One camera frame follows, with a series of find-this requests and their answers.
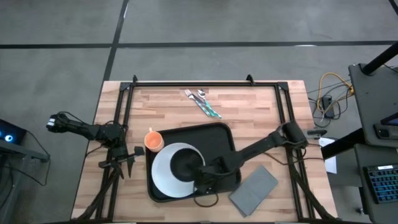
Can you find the small black clamp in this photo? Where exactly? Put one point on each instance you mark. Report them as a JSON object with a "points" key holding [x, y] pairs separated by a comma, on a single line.
{"points": [[317, 133]]}

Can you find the grey metal cart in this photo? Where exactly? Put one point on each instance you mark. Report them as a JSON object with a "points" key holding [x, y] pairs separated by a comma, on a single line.
{"points": [[373, 93]]}

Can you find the blue backlit keyboard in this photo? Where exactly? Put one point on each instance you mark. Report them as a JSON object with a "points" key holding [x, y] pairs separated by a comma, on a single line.
{"points": [[384, 185]]}

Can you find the black computer with blue lights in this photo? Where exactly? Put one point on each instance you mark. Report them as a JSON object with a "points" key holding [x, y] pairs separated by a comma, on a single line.
{"points": [[12, 132]]}

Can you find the pale orange mug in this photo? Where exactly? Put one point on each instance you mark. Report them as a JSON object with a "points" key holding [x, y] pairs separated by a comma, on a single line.
{"points": [[153, 141]]}

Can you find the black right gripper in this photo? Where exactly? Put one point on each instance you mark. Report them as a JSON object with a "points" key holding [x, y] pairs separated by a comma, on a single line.
{"points": [[225, 166]]}

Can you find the black plastic serving tray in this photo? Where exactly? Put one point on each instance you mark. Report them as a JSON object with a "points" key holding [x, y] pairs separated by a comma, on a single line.
{"points": [[211, 137]]}

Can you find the black handheld device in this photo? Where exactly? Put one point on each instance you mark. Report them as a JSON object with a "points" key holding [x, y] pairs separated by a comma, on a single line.
{"points": [[385, 132]]}

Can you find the tablet with blue screen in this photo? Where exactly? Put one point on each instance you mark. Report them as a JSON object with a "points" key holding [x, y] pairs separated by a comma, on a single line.
{"points": [[392, 119]]}

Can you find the grey side desk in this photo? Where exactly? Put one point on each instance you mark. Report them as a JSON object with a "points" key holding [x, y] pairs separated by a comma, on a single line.
{"points": [[28, 152]]}

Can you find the black slanted pole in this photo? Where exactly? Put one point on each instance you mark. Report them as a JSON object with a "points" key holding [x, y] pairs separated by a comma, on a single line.
{"points": [[381, 59]]}

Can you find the black bowl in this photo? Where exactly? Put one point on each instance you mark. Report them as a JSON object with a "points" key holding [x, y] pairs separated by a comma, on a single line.
{"points": [[182, 165]]}

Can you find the black caster wheel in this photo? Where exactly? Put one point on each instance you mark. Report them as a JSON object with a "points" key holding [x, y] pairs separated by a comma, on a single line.
{"points": [[360, 211]]}

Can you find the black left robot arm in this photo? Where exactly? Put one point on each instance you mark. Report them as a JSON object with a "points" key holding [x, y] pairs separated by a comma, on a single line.
{"points": [[90, 130]]}

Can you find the white round plate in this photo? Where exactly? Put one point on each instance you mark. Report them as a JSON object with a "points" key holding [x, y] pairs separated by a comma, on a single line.
{"points": [[161, 174]]}

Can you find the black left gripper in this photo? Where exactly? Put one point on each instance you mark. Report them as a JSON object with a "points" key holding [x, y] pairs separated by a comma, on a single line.
{"points": [[119, 153]]}

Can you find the grey cloth napkin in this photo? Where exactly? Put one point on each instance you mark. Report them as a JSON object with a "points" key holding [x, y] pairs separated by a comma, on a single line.
{"points": [[253, 191]]}

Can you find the black slanted bar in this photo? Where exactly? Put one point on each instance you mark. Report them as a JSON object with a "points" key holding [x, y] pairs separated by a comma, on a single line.
{"points": [[342, 144]]}

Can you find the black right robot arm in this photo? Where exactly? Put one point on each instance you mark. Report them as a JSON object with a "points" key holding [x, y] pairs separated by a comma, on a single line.
{"points": [[264, 143]]}

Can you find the white paper sheet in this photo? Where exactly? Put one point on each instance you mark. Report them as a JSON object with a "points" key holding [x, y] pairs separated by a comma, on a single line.
{"points": [[331, 163]]}

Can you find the black aluminium table frame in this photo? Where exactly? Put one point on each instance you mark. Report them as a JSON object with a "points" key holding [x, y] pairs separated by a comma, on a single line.
{"points": [[202, 84]]}

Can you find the black power adapter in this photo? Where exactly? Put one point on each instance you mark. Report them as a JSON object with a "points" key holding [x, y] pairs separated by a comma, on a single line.
{"points": [[328, 107]]}

